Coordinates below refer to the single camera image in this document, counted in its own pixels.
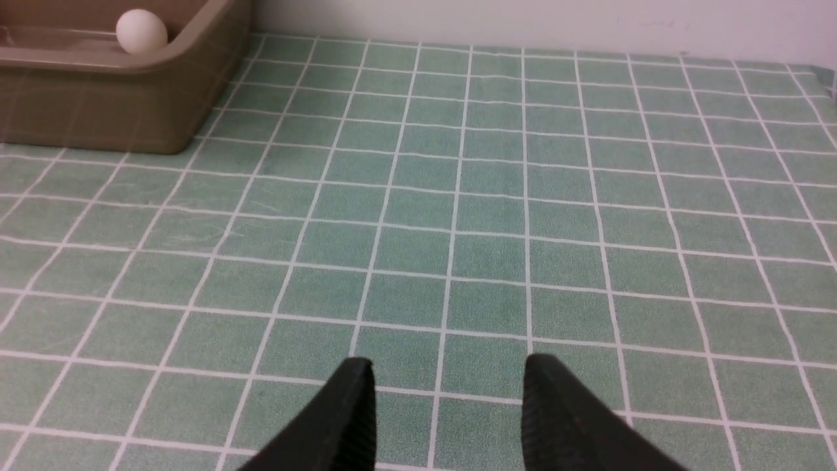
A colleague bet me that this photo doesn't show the olive green plastic bin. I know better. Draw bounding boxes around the olive green plastic bin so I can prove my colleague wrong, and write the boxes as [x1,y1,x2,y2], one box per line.
[1,1,253,154]

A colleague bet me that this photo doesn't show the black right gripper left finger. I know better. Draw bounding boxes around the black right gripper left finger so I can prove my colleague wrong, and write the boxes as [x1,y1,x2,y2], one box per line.
[240,357,377,470]

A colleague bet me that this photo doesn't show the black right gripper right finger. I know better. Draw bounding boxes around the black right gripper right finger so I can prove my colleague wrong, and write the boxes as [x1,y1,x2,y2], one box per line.
[521,354,685,470]

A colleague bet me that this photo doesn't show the white ping-pong ball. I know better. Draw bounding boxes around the white ping-pong ball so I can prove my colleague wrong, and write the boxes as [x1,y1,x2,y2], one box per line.
[114,9,169,56]

